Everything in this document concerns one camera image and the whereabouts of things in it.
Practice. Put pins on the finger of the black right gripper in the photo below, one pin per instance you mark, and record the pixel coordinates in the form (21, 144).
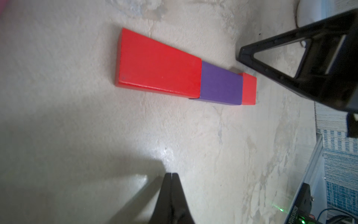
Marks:
(318, 61)

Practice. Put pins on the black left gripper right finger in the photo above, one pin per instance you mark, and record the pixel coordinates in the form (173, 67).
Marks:
(180, 210)

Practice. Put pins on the purple block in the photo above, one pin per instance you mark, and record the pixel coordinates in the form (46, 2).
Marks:
(219, 85)

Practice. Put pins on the red long block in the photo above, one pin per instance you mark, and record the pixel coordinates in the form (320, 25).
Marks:
(147, 65)

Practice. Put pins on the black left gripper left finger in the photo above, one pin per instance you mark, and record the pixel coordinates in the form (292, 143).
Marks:
(162, 213)

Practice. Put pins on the small red cube block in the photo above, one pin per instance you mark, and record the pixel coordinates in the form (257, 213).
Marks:
(248, 89)

